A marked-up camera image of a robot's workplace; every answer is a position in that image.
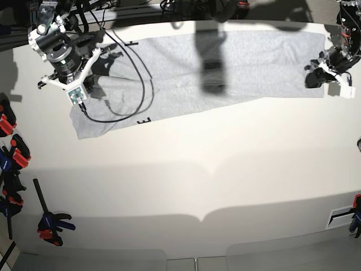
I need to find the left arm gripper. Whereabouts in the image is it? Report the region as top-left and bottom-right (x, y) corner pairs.
(304, 47), (360, 88)

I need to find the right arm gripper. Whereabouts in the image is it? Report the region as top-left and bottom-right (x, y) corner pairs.
(28, 15), (102, 90)

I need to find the grey T-shirt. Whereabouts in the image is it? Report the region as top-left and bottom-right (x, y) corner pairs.
(70, 30), (325, 139)

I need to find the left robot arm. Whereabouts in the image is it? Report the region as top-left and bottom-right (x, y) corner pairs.
(305, 1), (360, 89)

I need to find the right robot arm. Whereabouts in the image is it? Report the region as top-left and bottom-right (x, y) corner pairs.
(32, 1), (314, 36)

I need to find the orange black clamp upper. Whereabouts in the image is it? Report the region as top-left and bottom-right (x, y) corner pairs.
(1, 93), (17, 138)

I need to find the orange black clamp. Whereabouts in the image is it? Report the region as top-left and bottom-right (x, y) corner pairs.
(1, 93), (17, 138)
(10, 134), (31, 170)

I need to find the orange black clamp lower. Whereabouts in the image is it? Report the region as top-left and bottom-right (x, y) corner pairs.
(10, 134), (31, 170)

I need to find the blue black clamp left edge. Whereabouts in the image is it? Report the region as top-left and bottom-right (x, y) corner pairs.
(1, 146), (26, 240)

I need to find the blue clamp right edge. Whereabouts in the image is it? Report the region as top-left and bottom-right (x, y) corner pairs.
(349, 194), (361, 238)

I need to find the blue orange bar clamp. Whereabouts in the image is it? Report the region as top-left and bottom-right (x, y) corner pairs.
(33, 178), (76, 247)

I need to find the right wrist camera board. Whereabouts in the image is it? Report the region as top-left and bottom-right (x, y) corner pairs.
(67, 84), (88, 105)

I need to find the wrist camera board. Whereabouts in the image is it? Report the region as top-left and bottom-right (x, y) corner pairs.
(67, 84), (88, 105)
(340, 86), (356, 99)

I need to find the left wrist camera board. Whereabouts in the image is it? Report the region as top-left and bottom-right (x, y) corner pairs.
(340, 86), (356, 99)

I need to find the black camera cable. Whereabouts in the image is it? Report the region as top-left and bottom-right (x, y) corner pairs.
(78, 8), (155, 124)

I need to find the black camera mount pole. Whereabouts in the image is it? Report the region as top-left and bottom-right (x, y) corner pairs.
(208, 0), (238, 23)

